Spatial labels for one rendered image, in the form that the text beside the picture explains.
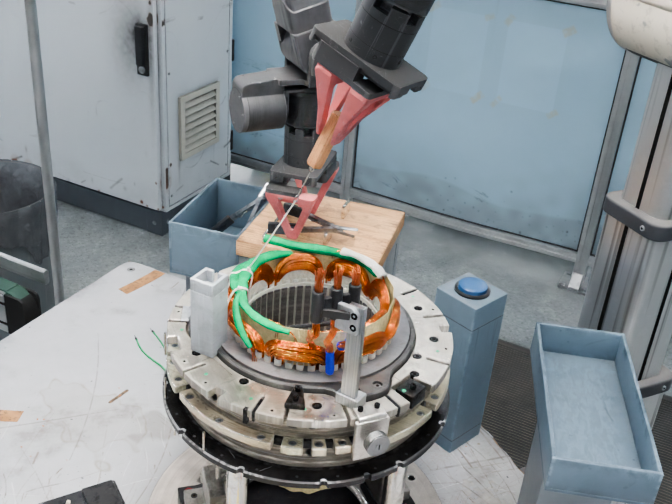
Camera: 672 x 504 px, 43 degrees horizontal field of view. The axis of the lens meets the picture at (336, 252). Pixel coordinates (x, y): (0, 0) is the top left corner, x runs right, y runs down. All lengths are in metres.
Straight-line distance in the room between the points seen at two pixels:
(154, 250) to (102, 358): 1.91
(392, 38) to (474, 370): 0.59
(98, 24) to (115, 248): 0.83
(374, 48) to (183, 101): 2.54
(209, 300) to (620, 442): 0.47
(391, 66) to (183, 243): 0.55
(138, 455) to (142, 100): 2.13
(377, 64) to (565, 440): 0.46
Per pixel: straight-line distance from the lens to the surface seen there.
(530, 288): 3.31
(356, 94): 0.78
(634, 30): 1.11
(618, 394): 1.07
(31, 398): 1.39
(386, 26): 0.77
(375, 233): 1.23
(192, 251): 1.24
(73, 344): 1.49
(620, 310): 1.22
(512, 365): 2.85
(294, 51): 1.08
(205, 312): 0.88
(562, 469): 0.90
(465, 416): 1.28
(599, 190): 3.21
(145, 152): 3.31
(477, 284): 1.18
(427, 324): 0.99
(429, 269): 3.31
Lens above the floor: 1.64
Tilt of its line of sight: 29 degrees down
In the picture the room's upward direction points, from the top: 5 degrees clockwise
